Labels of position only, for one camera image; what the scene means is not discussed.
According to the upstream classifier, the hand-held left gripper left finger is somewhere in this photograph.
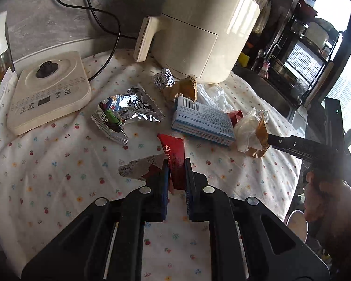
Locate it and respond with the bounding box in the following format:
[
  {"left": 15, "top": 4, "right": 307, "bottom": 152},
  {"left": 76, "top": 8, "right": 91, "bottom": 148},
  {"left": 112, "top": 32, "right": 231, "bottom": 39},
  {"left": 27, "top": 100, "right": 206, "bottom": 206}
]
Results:
[{"left": 21, "top": 158, "right": 170, "bottom": 281}]

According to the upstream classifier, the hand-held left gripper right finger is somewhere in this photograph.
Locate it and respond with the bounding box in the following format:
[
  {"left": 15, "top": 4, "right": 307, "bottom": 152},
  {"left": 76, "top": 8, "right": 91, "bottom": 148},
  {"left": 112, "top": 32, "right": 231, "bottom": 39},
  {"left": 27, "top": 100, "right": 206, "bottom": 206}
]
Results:
[{"left": 184, "top": 157, "right": 331, "bottom": 281}]

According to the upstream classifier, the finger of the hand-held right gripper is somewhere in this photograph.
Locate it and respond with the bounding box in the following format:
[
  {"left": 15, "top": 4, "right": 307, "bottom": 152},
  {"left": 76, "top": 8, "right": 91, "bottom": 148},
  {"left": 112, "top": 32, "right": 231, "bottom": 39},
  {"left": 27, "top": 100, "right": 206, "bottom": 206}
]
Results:
[{"left": 266, "top": 133, "right": 313, "bottom": 161}]

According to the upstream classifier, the red snack packet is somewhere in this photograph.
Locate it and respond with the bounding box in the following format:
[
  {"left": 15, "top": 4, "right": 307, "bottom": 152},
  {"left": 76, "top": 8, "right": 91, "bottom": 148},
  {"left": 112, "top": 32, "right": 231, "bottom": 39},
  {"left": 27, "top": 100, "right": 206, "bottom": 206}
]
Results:
[{"left": 157, "top": 134, "right": 188, "bottom": 191}]

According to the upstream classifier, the clear bag with brown paper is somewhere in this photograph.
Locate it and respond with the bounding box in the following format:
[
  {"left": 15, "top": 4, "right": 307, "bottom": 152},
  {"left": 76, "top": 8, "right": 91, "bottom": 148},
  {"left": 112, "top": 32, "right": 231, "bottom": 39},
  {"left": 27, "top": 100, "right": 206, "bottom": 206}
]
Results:
[{"left": 233, "top": 108, "right": 271, "bottom": 159}]

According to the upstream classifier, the clear plastic wrap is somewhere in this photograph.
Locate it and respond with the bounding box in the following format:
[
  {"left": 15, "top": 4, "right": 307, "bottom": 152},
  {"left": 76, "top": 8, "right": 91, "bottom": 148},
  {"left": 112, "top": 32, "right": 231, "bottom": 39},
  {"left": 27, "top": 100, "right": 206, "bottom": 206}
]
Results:
[{"left": 197, "top": 84, "right": 229, "bottom": 112}]

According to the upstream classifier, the person's right forearm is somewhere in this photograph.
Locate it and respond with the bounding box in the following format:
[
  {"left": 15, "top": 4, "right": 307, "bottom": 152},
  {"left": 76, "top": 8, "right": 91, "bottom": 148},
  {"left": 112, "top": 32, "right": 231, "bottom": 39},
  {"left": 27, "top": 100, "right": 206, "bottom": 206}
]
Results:
[{"left": 307, "top": 208, "right": 351, "bottom": 273}]

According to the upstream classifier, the person's right hand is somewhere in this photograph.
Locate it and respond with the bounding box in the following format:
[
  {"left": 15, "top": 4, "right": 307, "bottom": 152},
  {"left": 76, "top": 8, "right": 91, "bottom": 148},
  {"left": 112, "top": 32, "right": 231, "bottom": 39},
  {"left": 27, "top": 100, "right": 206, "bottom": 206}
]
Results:
[{"left": 303, "top": 171, "right": 351, "bottom": 223}]

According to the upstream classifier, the torn white wrapper piece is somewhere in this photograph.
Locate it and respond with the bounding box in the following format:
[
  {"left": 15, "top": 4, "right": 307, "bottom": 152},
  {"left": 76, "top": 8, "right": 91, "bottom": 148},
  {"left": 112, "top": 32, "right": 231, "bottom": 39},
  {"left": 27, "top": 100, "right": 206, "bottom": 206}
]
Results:
[{"left": 118, "top": 155, "right": 164, "bottom": 182}]

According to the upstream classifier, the small red wrapper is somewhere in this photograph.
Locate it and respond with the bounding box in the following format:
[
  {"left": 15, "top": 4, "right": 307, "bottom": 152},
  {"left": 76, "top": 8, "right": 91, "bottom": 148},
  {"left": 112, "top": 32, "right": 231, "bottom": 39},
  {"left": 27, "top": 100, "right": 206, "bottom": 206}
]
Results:
[{"left": 225, "top": 110, "right": 243, "bottom": 125}]

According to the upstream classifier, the steel sink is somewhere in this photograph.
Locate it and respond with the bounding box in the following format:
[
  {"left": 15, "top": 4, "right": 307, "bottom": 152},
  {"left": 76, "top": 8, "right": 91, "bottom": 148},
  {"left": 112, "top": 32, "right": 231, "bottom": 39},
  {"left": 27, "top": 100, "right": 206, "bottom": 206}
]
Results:
[{"left": 232, "top": 66, "right": 296, "bottom": 118}]

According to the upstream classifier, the blue and white cardboard box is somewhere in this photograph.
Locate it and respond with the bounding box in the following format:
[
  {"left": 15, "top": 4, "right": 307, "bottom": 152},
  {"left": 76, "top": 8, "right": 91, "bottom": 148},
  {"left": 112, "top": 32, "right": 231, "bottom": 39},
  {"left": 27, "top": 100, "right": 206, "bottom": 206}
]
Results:
[{"left": 171, "top": 95, "right": 235, "bottom": 147}]

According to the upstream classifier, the steel pot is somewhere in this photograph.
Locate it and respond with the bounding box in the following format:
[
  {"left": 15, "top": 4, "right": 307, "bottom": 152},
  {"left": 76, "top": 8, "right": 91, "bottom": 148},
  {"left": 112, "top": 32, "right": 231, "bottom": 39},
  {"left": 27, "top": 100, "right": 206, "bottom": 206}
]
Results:
[{"left": 270, "top": 59, "right": 297, "bottom": 82}]

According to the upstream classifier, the pink bottle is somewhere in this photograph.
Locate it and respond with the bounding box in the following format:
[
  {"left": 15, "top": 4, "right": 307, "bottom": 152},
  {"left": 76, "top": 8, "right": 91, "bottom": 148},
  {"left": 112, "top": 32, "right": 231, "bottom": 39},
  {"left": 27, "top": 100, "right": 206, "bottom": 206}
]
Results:
[{"left": 257, "top": 57, "right": 271, "bottom": 78}]

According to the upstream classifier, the black dish rack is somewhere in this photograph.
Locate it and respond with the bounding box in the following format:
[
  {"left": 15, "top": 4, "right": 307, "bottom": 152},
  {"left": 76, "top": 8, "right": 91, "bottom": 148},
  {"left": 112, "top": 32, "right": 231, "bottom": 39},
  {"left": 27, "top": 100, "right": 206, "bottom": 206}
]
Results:
[{"left": 266, "top": 0, "right": 346, "bottom": 107}]

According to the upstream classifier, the silver foil snack wrapper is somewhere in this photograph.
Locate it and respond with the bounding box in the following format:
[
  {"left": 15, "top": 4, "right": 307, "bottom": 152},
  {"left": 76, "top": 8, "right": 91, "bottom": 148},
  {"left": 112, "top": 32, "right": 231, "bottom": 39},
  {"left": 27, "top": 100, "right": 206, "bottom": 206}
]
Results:
[{"left": 91, "top": 83, "right": 166, "bottom": 145}]

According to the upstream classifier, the tan pleated paper liner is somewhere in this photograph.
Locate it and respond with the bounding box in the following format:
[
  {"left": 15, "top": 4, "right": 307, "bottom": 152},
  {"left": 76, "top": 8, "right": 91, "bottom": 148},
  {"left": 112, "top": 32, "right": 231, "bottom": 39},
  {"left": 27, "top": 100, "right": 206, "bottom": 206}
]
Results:
[{"left": 165, "top": 75, "right": 198, "bottom": 103}]

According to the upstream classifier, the floral tablecloth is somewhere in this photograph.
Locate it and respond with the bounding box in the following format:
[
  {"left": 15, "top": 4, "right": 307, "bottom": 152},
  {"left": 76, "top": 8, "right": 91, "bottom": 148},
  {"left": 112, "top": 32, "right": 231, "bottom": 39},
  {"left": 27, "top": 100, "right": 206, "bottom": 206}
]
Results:
[{"left": 0, "top": 48, "right": 306, "bottom": 278}]

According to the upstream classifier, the crumpled foil ball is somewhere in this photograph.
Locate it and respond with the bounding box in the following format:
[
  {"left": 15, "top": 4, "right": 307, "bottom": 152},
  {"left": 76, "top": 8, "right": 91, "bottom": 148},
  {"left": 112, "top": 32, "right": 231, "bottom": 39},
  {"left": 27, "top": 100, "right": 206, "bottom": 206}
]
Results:
[{"left": 152, "top": 68, "right": 176, "bottom": 90}]

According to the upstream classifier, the hanging plastic bag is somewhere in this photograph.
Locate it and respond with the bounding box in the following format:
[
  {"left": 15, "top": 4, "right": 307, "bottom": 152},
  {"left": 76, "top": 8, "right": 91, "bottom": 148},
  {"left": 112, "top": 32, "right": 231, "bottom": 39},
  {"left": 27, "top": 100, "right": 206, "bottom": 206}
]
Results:
[{"left": 249, "top": 0, "right": 272, "bottom": 34}]

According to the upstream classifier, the cream kettle base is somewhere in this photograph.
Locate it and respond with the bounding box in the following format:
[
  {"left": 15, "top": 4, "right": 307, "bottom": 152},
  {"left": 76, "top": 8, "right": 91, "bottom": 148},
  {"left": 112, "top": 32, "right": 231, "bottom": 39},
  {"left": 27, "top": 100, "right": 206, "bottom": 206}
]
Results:
[{"left": 6, "top": 51, "right": 92, "bottom": 136}]

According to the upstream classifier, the cream air fryer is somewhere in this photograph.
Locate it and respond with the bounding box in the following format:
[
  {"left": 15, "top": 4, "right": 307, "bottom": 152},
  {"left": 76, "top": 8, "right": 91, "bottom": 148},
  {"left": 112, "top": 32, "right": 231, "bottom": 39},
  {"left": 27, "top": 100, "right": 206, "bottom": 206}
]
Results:
[{"left": 134, "top": 0, "right": 261, "bottom": 84}]

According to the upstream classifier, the white paper sheet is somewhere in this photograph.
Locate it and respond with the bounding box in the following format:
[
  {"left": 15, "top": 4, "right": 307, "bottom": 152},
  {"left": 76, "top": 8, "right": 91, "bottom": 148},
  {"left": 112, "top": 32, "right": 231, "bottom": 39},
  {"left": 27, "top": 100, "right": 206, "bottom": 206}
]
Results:
[{"left": 0, "top": 69, "right": 18, "bottom": 115}]

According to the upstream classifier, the black power cable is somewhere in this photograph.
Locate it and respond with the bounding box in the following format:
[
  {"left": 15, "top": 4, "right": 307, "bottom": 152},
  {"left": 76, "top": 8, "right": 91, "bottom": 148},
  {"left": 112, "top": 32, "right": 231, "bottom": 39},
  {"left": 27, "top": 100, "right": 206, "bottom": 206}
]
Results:
[{"left": 47, "top": 0, "right": 138, "bottom": 81}]

